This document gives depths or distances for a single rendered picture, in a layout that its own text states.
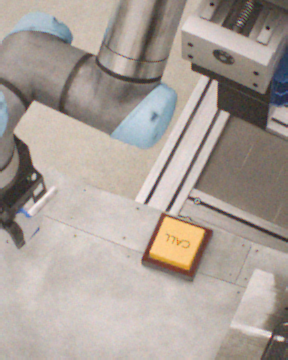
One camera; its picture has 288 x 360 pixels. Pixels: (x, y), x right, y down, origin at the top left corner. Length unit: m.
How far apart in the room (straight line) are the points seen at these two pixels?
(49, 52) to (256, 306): 0.50
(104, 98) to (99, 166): 1.38
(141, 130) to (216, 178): 1.14
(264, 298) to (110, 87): 0.46
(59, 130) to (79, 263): 1.01
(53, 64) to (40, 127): 1.41
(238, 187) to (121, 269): 0.73
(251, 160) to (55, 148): 0.49
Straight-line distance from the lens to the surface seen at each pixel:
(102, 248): 1.68
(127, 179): 2.59
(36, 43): 1.28
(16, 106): 1.26
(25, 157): 1.38
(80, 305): 1.65
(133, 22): 1.18
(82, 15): 2.81
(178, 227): 1.65
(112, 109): 1.23
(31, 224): 1.49
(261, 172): 2.37
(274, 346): 1.55
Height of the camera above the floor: 2.37
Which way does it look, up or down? 66 degrees down
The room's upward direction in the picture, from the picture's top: 4 degrees counter-clockwise
